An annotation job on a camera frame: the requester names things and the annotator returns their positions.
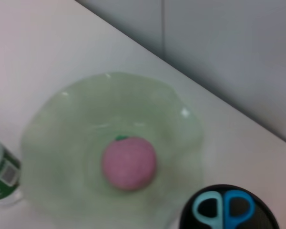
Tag pink peach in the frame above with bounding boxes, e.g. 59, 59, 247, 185
101, 135, 158, 191

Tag blue scissors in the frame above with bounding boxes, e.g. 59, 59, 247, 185
192, 190, 255, 229

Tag clear water bottle green label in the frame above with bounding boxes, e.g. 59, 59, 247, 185
0, 133, 22, 206

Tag green glass fruit plate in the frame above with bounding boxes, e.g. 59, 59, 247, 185
20, 71, 204, 229

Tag black mesh pen holder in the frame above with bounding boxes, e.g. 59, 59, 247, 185
178, 183, 281, 229

